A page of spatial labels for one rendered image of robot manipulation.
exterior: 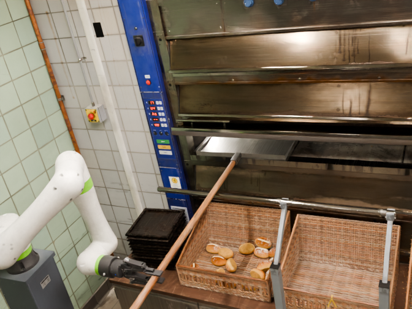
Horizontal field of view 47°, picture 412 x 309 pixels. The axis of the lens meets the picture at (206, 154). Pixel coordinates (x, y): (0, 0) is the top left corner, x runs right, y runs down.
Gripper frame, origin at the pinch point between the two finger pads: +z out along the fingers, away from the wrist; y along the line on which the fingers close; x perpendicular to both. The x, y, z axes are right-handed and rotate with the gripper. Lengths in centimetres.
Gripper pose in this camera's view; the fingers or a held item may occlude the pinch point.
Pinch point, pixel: (155, 276)
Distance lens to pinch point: 200.6
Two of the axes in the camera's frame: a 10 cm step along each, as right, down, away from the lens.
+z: 9.0, 0.6, -4.4
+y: 1.6, 8.8, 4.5
